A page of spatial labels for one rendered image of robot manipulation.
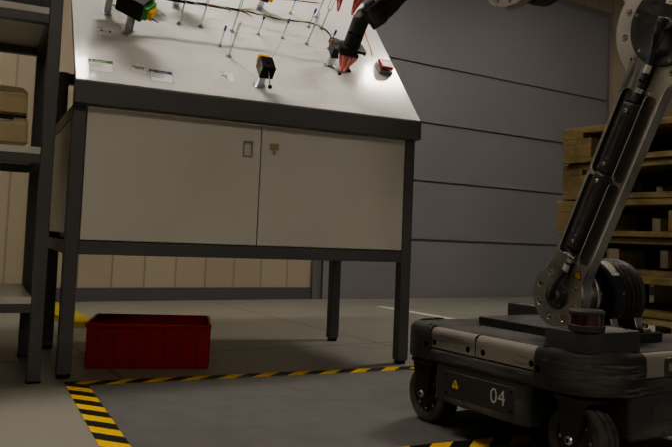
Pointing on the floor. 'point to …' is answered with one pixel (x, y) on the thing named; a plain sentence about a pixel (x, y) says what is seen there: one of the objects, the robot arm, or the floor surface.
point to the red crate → (147, 341)
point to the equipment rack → (36, 270)
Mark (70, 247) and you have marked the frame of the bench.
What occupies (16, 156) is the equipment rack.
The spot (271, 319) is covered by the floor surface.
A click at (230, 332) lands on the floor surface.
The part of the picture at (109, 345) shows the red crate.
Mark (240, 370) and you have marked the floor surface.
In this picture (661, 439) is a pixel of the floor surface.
